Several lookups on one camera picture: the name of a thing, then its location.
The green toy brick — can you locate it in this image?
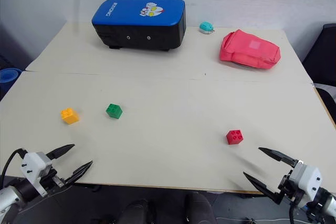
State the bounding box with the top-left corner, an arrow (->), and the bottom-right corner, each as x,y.
105,103 -> 123,120

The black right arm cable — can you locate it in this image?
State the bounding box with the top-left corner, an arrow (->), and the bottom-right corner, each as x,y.
288,197 -> 320,224

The yellow toy brick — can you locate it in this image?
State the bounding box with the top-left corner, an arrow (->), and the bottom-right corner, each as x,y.
60,107 -> 80,125

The blue and black padded box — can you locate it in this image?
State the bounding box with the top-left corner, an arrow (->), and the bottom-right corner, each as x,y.
91,0 -> 187,51

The teal round keychain toy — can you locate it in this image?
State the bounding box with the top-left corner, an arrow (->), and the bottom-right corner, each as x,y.
199,22 -> 216,35

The black chair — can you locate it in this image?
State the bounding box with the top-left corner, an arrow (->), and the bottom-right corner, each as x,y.
301,23 -> 336,127

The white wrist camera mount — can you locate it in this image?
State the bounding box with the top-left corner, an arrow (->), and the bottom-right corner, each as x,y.
288,163 -> 322,208
20,152 -> 54,198

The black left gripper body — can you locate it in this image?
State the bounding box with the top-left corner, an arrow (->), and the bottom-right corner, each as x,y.
39,167 -> 66,190

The pink fabric pouch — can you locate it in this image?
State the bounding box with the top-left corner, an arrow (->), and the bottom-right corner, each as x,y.
219,29 -> 281,70

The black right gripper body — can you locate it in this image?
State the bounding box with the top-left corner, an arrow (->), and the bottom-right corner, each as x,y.
277,167 -> 305,205

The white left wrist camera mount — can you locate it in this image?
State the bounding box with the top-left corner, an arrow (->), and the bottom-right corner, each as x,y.
20,152 -> 54,198

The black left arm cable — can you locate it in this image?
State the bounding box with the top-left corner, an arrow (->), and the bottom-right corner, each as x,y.
0,148 -> 28,183

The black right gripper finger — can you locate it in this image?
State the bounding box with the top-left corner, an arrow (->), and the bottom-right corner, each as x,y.
258,147 -> 299,168
243,172 -> 285,206

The blue bucket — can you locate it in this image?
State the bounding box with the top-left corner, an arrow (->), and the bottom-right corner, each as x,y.
0,68 -> 23,92

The red toy brick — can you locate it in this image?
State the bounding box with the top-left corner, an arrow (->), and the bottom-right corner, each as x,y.
226,129 -> 244,145

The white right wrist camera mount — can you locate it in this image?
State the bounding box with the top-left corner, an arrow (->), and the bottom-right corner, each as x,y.
288,163 -> 322,208

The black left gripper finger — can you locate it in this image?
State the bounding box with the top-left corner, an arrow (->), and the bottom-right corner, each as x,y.
46,144 -> 76,160
64,160 -> 93,185

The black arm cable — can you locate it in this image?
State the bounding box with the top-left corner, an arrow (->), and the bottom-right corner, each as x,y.
288,197 -> 320,224
0,148 -> 28,183

